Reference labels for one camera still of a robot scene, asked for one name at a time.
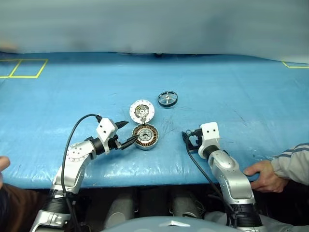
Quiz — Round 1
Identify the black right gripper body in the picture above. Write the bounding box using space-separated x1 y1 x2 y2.
195 134 203 152

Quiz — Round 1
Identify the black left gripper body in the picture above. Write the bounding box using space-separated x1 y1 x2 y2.
107 120 122 153

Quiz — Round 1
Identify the round white motor lid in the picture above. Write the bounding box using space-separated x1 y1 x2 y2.
129 99 155 124

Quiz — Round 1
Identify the black silver spoked rotor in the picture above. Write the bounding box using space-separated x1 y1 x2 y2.
157 90 179 108

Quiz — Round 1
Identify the bystander bare hand gripping table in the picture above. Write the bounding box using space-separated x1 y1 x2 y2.
243 160 289 193

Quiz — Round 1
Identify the blurred bystander bare hand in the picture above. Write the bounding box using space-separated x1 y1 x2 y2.
0 156 11 189

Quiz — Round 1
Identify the blue plastic table cover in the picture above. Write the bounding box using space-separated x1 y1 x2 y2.
0 52 309 189

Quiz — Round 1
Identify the grey rounded cylinder shape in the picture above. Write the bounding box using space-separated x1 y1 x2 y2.
103 193 135 228
172 192 203 219

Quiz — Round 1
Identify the grey robot torso top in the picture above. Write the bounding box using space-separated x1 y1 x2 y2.
100 216 211 232

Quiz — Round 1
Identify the grey striped jacket sleeve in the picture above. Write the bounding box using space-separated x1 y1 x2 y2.
270 142 309 186

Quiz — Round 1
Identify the brown bystander garment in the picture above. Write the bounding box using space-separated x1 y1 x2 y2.
0 183 46 232

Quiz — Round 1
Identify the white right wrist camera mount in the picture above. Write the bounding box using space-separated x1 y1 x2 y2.
198 122 221 155

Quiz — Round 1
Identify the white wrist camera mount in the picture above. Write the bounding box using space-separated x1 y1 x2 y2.
96 117 118 155
198 122 221 155

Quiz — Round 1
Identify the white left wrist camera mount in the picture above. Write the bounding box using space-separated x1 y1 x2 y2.
96 117 118 155

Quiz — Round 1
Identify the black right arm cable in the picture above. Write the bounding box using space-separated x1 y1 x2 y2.
181 129 239 229

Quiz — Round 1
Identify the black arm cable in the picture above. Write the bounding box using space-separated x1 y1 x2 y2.
60 114 103 232
181 129 239 229

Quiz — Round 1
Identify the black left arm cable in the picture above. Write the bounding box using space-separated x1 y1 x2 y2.
60 114 103 232

